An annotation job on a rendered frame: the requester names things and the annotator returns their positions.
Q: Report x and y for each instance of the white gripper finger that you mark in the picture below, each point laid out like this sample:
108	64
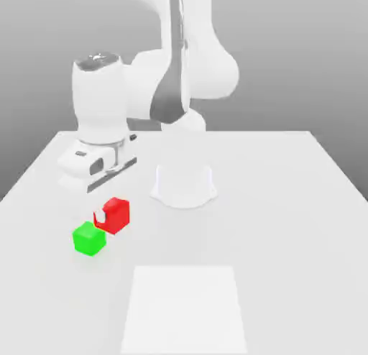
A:
101	215

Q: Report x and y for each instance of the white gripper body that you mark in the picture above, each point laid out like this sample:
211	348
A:
112	180

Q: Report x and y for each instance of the small red cube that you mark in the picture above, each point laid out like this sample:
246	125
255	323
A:
118	214

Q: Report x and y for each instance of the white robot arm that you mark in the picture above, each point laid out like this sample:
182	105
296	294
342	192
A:
99	102

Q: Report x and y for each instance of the small green cube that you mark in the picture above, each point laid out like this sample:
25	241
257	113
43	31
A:
89	240

